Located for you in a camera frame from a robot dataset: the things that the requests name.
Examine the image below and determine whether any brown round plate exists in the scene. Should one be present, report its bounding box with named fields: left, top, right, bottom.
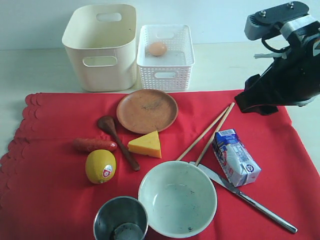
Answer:
left=116, top=89, right=178, bottom=134

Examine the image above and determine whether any pale green bowl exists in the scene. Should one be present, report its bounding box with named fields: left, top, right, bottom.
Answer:
left=138, top=161, right=218, bottom=239

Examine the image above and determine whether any dark wooden spoon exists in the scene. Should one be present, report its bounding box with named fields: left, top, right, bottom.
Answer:
left=97, top=115, right=140, bottom=171

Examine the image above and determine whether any cream plastic bin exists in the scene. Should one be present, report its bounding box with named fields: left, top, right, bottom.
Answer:
left=61, top=3, right=137, bottom=92

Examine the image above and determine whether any yellow lemon with sticker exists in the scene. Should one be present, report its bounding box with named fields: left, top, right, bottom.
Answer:
left=85, top=149, right=117, bottom=184

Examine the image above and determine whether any silver table knife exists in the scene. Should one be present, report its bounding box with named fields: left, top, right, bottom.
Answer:
left=197, top=163, right=298, bottom=234

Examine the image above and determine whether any red sausage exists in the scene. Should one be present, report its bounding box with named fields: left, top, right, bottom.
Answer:
left=72, top=138, right=118, bottom=153

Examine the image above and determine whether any yellow cheese wedge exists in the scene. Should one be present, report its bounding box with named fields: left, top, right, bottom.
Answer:
left=127, top=130, right=162, bottom=159

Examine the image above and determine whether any white perforated plastic basket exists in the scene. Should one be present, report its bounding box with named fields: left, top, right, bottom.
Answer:
left=136, top=24, right=195, bottom=91

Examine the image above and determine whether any red scalloped cloth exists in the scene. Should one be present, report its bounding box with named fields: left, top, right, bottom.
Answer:
left=0, top=90, right=320, bottom=240

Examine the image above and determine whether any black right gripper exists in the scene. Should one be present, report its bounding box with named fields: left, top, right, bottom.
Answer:
left=234, top=21, right=320, bottom=116

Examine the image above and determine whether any stainless steel cup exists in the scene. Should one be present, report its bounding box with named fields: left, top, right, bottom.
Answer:
left=93, top=196, right=149, bottom=240

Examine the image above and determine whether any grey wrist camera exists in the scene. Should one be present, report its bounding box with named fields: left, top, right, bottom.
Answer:
left=244, top=1, right=309, bottom=41

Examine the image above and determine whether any blue white milk carton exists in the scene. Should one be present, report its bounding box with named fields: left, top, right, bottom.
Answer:
left=212, top=129, right=261, bottom=187

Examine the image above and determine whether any left wooden chopstick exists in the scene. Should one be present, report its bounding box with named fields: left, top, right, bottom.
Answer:
left=176, top=106, right=229, bottom=161

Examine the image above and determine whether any brown egg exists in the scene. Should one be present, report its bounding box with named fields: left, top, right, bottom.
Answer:
left=148, top=42, right=167, bottom=57

